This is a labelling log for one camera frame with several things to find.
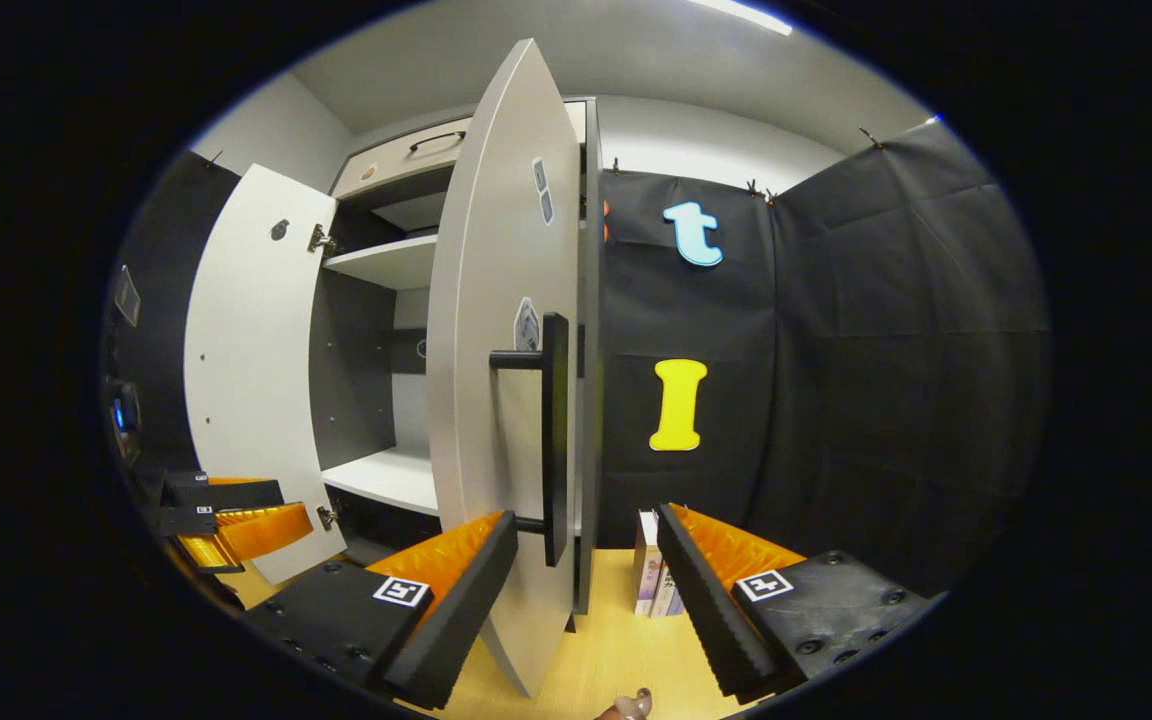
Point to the white cabinet door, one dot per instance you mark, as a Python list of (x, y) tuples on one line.
[(486, 250), (251, 350)]

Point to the large ceiling light panel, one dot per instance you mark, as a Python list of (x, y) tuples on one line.
[(741, 15)]

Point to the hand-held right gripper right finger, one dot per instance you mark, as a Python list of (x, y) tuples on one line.
[(706, 610)]

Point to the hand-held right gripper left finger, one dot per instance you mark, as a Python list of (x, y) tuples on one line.
[(456, 610)]

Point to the purple white box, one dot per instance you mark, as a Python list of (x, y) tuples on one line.
[(669, 595)]

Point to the metal door hinge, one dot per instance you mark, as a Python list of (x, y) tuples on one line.
[(326, 517), (320, 238)]

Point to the white grey cabinet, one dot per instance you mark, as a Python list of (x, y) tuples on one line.
[(346, 370)]

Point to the black backdrop cloth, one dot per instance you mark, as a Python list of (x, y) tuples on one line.
[(171, 250), (886, 350)]

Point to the black cloth clip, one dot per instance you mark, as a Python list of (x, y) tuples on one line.
[(871, 137), (761, 190)]

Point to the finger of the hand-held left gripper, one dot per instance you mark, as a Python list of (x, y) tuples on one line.
[(256, 530), (236, 494)]

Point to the white cabinet drawer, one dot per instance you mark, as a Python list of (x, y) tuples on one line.
[(386, 165)]

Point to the white cabinet shelf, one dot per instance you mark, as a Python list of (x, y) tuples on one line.
[(386, 262)]

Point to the white printed box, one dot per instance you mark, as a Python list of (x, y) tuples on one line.
[(646, 565)]

